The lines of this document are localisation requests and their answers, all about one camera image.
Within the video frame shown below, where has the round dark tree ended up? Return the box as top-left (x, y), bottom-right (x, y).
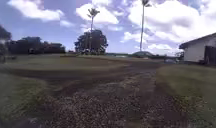
top-left (74, 29), bottom-right (109, 55)

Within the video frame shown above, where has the short palm tree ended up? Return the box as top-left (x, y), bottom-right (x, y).
top-left (86, 7), bottom-right (101, 54)

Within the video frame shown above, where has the gravel dirt track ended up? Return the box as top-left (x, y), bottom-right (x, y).
top-left (0, 58), bottom-right (194, 128)

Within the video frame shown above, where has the green grass field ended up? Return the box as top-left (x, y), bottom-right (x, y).
top-left (0, 54), bottom-right (130, 72)

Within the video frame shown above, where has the tall thin palm tree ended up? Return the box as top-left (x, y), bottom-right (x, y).
top-left (138, 0), bottom-right (152, 53)

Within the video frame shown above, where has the row of dark trees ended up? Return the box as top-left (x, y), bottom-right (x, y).
top-left (7, 36), bottom-right (67, 55)

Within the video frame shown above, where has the green grass verge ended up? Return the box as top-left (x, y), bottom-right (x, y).
top-left (155, 63), bottom-right (216, 128)

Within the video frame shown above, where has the white building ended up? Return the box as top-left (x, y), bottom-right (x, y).
top-left (178, 31), bottom-right (216, 66)

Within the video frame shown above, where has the green grass patch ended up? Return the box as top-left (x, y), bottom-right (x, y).
top-left (0, 71), bottom-right (54, 125)

